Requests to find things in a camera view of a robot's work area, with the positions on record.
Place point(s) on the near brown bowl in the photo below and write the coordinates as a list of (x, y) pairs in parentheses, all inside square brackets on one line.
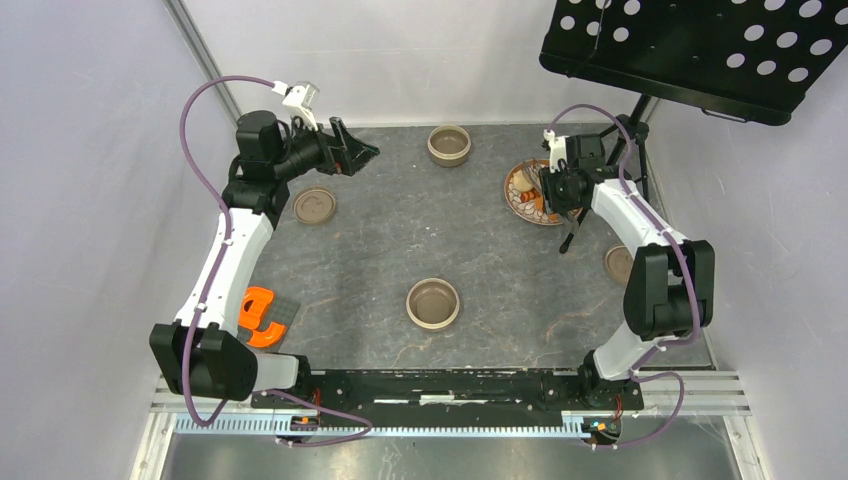
[(433, 304)]

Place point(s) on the brown bowl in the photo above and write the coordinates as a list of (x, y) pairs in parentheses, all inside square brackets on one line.
[(449, 145), (433, 304)]

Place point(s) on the black music stand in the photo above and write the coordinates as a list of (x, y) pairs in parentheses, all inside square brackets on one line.
[(750, 61)]

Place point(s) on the brown lid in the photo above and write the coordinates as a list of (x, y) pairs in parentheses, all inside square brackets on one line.
[(618, 264), (314, 206)]

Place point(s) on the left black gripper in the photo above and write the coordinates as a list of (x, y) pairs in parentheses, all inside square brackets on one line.
[(342, 154)]

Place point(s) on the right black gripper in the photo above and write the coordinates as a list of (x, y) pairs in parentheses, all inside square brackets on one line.
[(556, 203)]

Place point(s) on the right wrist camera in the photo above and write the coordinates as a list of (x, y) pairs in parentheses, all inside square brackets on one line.
[(557, 147)]

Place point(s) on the right brown lid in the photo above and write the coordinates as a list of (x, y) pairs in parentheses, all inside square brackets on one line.
[(618, 264)]

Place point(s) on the far brown bowl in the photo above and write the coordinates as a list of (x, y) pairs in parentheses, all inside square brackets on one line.
[(449, 145)]

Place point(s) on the patterned orange plate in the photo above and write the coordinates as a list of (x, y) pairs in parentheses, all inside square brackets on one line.
[(523, 210)]

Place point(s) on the left brown lid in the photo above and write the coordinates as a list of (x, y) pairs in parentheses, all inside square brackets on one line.
[(314, 206)]

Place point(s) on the grey lego baseplate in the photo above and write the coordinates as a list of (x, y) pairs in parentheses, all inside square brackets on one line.
[(283, 310)]

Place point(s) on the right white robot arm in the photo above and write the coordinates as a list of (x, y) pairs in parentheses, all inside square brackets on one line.
[(669, 294)]

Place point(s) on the round bread bun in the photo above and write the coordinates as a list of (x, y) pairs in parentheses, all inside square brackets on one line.
[(521, 182)]

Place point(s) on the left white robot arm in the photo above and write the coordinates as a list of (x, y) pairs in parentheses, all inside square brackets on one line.
[(199, 352)]

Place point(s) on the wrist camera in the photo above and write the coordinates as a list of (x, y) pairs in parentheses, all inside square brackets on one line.
[(297, 100), (557, 147)]

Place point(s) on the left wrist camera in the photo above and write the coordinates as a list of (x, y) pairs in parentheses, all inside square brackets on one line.
[(297, 100)]

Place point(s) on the orange fried food piece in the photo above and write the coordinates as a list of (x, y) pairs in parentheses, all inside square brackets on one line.
[(541, 215)]

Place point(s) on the orange horseshoe toy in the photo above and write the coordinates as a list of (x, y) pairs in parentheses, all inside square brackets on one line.
[(255, 305)]

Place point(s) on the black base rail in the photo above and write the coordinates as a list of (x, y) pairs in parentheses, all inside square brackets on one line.
[(457, 398)]

